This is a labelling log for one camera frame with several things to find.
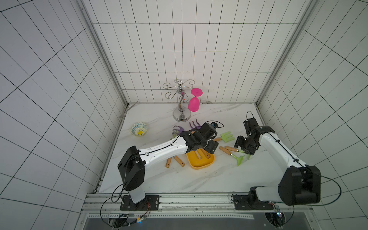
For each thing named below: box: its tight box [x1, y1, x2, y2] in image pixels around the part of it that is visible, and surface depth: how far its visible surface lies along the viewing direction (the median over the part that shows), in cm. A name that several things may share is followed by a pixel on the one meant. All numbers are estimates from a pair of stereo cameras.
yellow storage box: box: [185, 148, 216, 171], surface depth 89 cm
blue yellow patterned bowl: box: [129, 121, 148, 137], surface depth 103 cm
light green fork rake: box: [219, 146, 244, 166], surface depth 91 cm
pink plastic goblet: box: [187, 87, 203, 113], surface depth 97 cm
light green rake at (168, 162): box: [165, 157, 173, 169], surface depth 87 cm
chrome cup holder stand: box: [162, 79, 196, 123], surface depth 97 cm
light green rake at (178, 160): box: [173, 155, 185, 167], surface depth 89 cm
